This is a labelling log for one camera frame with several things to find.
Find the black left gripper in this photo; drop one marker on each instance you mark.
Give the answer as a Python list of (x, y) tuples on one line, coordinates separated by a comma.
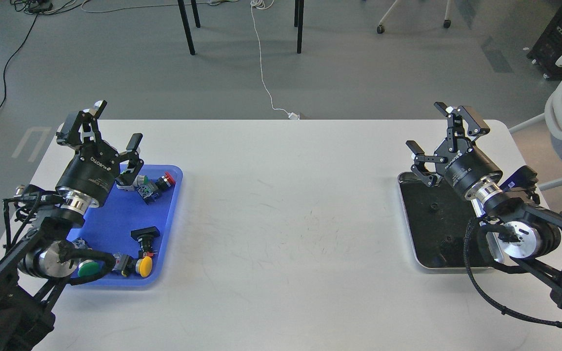
[(91, 171)]

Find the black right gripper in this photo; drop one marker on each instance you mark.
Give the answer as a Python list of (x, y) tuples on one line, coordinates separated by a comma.
[(456, 161)]

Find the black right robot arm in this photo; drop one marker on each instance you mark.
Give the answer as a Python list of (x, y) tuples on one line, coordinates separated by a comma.
[(515, 234)]

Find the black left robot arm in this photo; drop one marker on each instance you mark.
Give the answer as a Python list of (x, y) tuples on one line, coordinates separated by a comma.
[(39, 261)]

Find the green white push button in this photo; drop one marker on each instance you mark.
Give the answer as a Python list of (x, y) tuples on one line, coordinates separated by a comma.
[(138, 182)]

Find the silver metal tray black mat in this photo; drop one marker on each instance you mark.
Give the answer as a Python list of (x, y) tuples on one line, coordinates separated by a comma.
[(427, 230)]

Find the blue plastic tray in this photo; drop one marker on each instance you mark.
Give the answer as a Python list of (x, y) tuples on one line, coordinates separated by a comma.
[(108, 228)]

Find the black square push button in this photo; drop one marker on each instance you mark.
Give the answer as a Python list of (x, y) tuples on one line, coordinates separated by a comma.
[(145, 238)]

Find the green round push button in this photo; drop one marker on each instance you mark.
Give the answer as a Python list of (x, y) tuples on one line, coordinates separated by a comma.
[(87, 266)]

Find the white chair base wheels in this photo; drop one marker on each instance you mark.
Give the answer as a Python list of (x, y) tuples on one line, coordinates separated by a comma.
[(397, 13)]

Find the black table leg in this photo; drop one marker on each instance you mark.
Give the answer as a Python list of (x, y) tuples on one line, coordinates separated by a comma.
[(299, 8), (186, 25)]

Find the black equipment cart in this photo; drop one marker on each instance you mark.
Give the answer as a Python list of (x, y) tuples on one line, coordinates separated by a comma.
[(548, 48)]

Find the red push button switch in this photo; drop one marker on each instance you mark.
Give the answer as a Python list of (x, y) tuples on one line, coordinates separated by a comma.
[(152, 190)]

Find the yellow push button switch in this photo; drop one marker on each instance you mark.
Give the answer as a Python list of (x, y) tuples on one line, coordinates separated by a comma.
[(126, 265)]

